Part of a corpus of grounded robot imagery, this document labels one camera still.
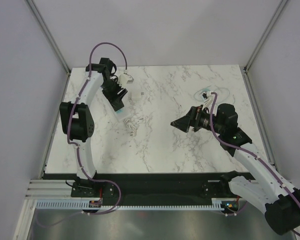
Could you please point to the aluminium frame post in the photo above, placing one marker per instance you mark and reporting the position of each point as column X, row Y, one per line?
column 265, row 34
column 48, row 35

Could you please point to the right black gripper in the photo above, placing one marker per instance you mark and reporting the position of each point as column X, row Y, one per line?
column 192, row 119

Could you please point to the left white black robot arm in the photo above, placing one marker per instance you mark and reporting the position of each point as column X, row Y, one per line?
column 76, row 119

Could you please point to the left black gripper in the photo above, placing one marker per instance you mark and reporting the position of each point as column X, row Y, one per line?
column 115, row 99

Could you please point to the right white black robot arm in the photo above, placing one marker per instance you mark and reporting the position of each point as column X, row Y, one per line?
column 274, row 196

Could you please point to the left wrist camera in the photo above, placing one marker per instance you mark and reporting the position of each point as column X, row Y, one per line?
column 125, row 79

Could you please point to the left aluminium frame post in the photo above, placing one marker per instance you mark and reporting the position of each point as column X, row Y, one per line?
column 48, row 35

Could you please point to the white slotted cable duct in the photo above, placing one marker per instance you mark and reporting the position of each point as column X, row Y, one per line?
column 85, row 204

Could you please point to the aluminium front rail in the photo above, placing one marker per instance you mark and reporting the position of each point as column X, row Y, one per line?
column 48, row 190

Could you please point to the right aluminium frame post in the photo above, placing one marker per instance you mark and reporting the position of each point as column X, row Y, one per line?
column 265, row 34

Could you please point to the white power strip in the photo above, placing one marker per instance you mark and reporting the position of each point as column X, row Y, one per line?
column 121, row 114

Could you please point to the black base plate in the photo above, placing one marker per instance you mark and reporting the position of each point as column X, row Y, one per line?
column 155, row 188

